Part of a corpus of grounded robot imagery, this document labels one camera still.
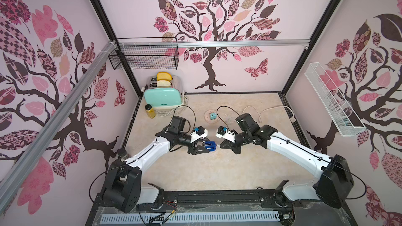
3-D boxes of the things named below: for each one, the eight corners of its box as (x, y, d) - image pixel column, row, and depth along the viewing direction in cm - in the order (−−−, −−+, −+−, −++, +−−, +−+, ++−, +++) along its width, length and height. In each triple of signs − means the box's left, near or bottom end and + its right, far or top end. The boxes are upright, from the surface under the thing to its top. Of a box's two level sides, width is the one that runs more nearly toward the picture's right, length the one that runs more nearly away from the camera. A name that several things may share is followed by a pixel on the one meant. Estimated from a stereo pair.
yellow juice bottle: (147, 118, 108) (143, 110, 101) (149, 112, 112) (145, 103, 105) (154, 118, 108) (151, 110, 101) (156, 112, 112) (153, 103, 105)
